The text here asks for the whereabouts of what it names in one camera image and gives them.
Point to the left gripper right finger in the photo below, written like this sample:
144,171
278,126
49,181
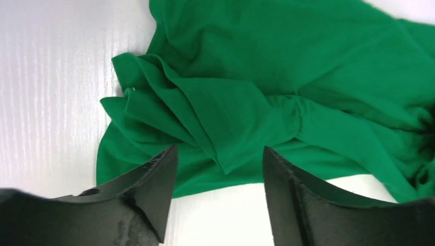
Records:
306,210

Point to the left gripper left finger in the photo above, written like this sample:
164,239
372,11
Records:
131,209

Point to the green t shirt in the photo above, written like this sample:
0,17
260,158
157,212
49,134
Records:
338,88

